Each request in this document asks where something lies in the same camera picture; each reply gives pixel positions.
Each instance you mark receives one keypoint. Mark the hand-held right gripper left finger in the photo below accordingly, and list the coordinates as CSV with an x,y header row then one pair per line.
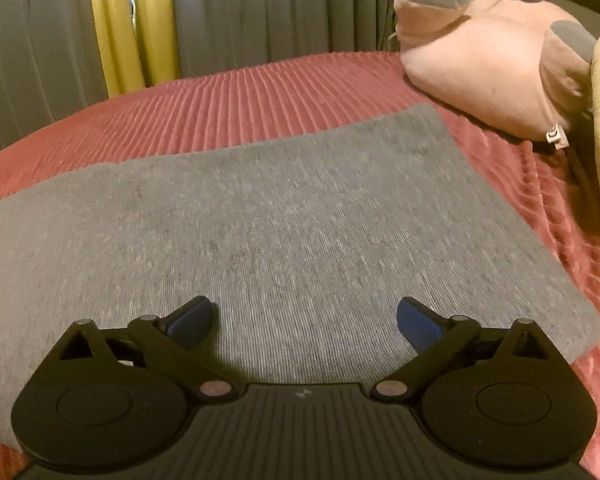
x,y
192,321

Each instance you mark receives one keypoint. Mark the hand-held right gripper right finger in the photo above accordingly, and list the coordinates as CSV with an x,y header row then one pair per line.
x,y
420,325

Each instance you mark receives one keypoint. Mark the grey pants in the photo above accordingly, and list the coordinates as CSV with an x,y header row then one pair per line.
x,y
280,210

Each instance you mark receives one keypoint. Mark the pink ribbed bedspread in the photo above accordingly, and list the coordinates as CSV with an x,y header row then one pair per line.
x,y
230,95

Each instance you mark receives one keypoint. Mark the pink plush toy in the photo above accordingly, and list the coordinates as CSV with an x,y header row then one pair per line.
x,y
480,50

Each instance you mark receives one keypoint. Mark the yellow curtain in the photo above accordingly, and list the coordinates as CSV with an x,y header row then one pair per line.
x,y
155,25

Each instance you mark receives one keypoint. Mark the grey curtain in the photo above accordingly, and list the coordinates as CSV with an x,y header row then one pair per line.
x,y
35,45
280,5

